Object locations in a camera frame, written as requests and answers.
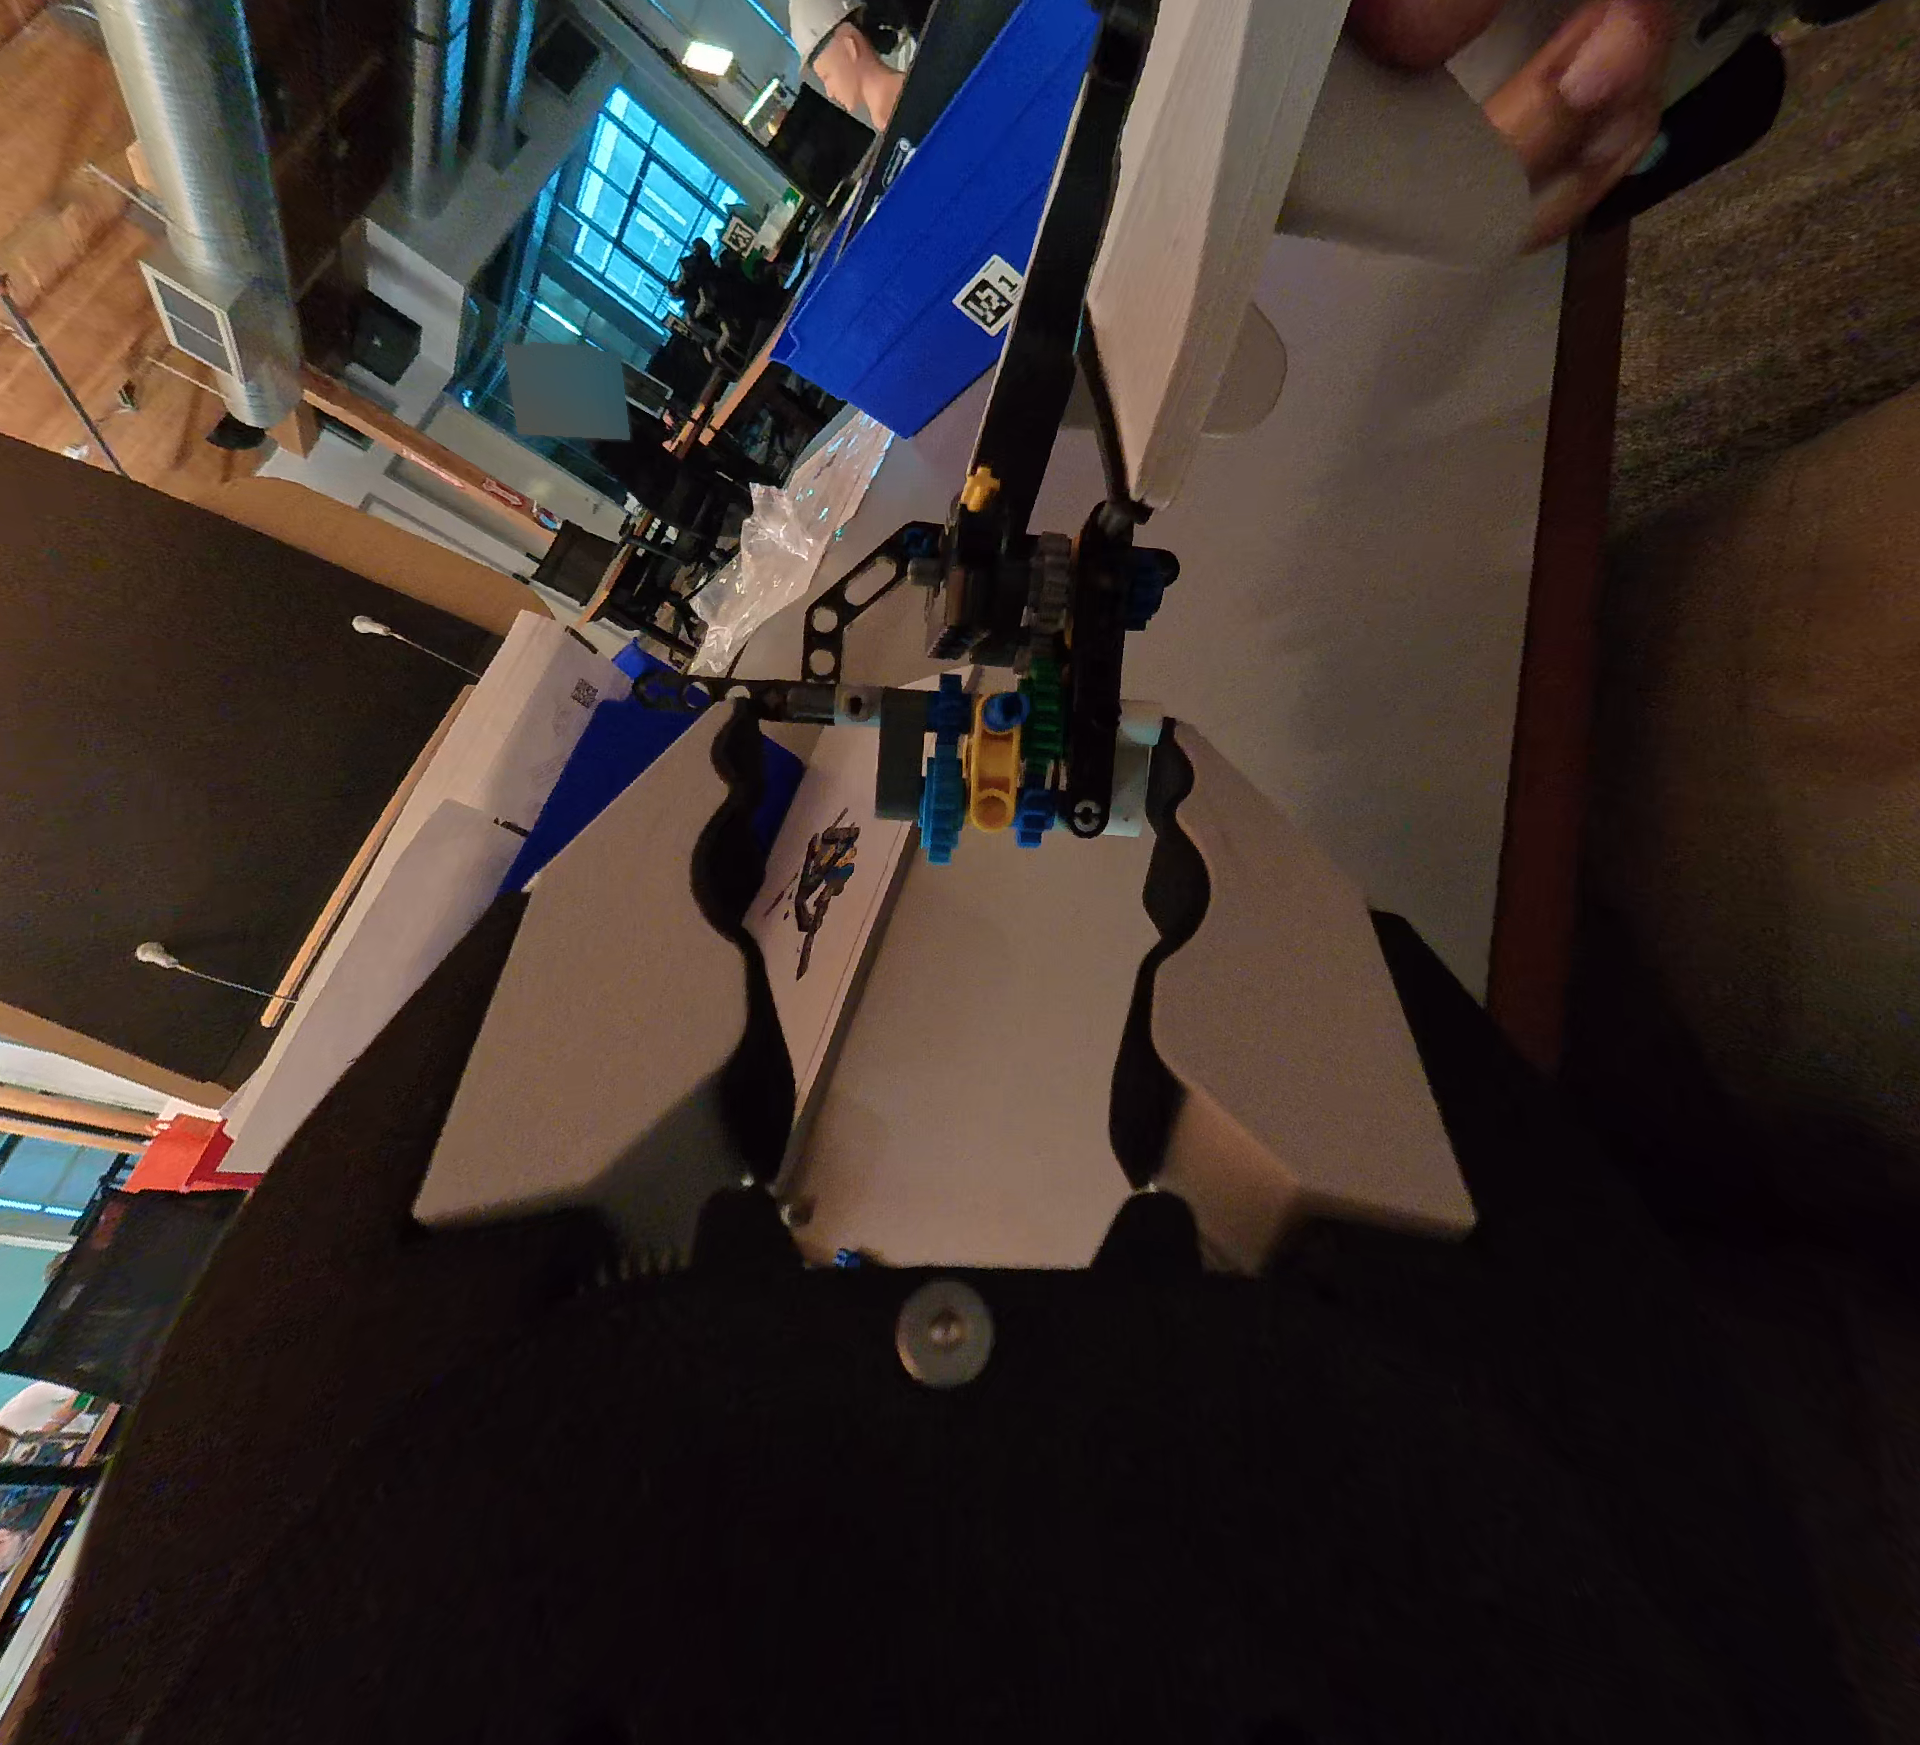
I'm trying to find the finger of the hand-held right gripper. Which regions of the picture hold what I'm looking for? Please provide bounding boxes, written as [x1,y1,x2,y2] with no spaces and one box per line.
[1083,0,1369,508]

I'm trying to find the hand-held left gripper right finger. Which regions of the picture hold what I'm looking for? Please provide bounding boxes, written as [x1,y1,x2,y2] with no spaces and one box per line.
[1109,719,1482,1271]

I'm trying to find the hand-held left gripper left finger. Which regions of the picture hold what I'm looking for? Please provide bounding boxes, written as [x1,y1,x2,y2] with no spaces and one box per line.
[413,699,797,1259]

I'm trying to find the black and white lego assembly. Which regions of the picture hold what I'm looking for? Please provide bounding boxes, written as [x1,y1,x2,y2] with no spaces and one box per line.
[629,0,1203,864]

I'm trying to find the open lego instruction manual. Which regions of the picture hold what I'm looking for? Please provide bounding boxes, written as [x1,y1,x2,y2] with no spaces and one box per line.
[741,783,927,1151]

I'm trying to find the blue plastic tray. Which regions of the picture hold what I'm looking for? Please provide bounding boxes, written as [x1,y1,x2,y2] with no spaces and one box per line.
[499,639,806,895]

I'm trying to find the blue plastic bin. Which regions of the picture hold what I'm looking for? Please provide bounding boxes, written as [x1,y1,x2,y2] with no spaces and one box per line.
[768,0,1108,442]

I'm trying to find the white printed paper sheet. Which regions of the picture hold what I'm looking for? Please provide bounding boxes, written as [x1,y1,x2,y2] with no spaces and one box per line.
[432,610,725,820]

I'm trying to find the mannequin head with white helmet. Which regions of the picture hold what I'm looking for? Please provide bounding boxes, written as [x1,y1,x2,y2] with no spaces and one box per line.
[786,0,920,130]

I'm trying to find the clear plastic bag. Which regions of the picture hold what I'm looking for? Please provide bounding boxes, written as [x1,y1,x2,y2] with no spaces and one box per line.
[688,474,845,677]

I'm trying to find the large black board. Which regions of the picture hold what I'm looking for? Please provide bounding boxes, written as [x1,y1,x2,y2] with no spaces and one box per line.
[0,429,505,1089]

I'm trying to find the person's tan pants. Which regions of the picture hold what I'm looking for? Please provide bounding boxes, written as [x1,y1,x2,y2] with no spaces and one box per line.
[1582,402,1920,1193]

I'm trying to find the silver ventilation duct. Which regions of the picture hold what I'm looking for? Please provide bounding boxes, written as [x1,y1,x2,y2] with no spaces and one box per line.
[43,0,305,431]

